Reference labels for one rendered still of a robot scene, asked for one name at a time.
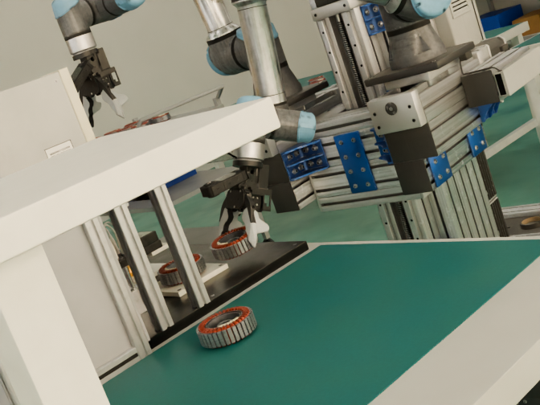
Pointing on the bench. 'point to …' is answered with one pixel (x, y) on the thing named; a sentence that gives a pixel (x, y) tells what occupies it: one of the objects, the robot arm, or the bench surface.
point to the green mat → (331, 326)
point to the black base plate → (221, 281)
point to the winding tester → (40, 121)
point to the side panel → (94, 302)
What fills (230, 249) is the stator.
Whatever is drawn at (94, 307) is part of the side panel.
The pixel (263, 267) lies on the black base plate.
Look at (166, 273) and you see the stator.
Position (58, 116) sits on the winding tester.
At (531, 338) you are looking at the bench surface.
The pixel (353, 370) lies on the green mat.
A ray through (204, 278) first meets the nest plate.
